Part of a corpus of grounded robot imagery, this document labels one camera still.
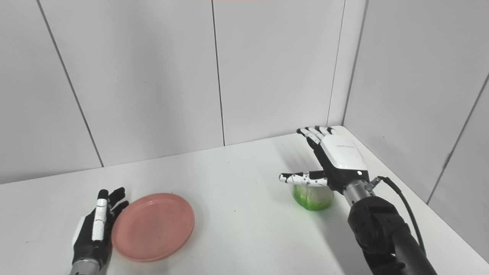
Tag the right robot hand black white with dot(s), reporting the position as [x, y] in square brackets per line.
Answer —
[336, 160]

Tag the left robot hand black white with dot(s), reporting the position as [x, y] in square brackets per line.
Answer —
[95, 233]

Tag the green white toy cabbage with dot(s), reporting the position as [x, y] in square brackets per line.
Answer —
[315, 196]

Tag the pink round plate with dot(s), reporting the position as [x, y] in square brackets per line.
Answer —
[153, 227]

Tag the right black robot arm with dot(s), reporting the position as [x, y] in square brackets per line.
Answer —
[386, 233]

